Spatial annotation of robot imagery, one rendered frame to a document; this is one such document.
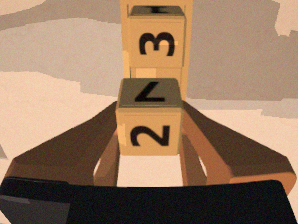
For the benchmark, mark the tan number cube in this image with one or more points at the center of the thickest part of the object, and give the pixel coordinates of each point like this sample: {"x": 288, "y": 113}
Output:
{"x": 156, "y": 36}
{"x": 149, "y": 115}

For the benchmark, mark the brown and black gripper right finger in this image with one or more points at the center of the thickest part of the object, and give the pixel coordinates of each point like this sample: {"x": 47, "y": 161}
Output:
{"x": 228, "y": 156}

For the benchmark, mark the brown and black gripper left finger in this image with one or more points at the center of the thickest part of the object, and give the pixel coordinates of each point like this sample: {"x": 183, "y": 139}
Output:
{"x": 73, "y": 155}

